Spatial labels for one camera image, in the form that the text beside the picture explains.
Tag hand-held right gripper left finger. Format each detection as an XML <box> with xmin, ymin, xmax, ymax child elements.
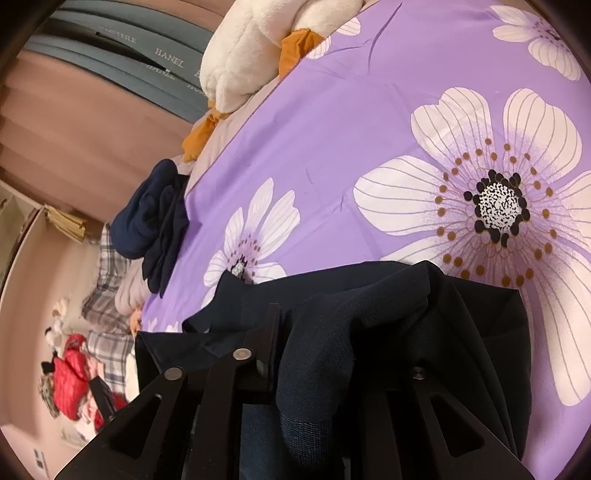
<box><xmin>53</xmin><ymin>302</ymin><xmax>282</xmax><ymax>480</ymax></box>

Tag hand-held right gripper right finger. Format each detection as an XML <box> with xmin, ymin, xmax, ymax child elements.
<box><xmin>360</xmin><ymin>364</ymin><xmax>536</xmax><ymax>480</ymax></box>

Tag dark large garment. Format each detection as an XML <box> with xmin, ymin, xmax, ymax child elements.
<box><xmin>134</xmin><ymin>261</ymin><xmax>534</xmax><ymax>480</ymax></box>

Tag folded navy clothes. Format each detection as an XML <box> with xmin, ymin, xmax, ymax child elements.
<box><xmin>112</xmin><ymin>158</ymin><xmax>191</xmax><ymax>298</ymax></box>

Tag pale pink pillow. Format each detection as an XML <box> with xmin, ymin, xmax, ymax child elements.
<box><xmin>115</xmin><ymin>265</ymin><xmax>151</xmax><ymax>320</ymax></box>

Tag grey plaid cloth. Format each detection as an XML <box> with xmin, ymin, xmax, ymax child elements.
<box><xmin>81</xmin><ymin>224</ymin><xmax>139</xmax><ymax>398</ymax></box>

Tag red jacket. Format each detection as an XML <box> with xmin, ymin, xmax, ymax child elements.
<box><xmin>53</xmin><ymin>335</ymin><xmax>127</xmax><ymax>430</ymax></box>

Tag patterned cloth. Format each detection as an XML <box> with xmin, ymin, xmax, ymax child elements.
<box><xmin>38</xmin><ymin>373</ymin><xmax>62</xmax><ymax>418</ymax></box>

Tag tan curtain tassel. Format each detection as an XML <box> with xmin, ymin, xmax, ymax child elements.
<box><xmin>44</xmin><ymin>204</ymin><xmax>88</xmax><ymax>244</ymax></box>

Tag purple floral bedsheet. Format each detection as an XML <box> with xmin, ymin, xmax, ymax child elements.
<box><xmin>139</xmin><ymin>0</ymin><xmax>591</xmax><ymax>464</ymax></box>

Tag pink curtain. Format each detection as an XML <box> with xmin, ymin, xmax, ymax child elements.
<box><xmin>0</xmin><ymin>46</ymin><xmax>208</xmax><ymax>220</ymax></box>

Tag white plush toy orange feet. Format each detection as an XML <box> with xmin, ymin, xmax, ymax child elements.
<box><xmin>181</xmin><ymin>0</ymin><xmax>365</xmax><ymax>163</ymax></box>

